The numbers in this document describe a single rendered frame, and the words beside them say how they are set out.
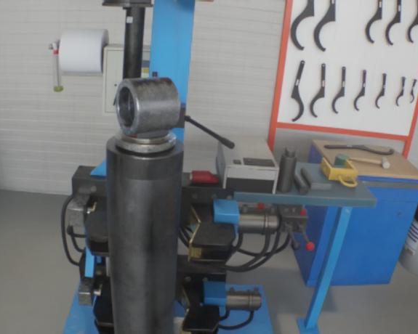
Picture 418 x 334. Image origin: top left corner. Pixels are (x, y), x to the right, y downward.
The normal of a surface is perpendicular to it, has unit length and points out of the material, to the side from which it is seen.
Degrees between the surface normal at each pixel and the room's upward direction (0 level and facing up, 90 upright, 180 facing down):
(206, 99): 90
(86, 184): 90
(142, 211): 90
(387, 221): 90
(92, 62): 109
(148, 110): 81
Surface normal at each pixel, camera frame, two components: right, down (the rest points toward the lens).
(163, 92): 0.51, -0.24
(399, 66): 0.05, 0.40
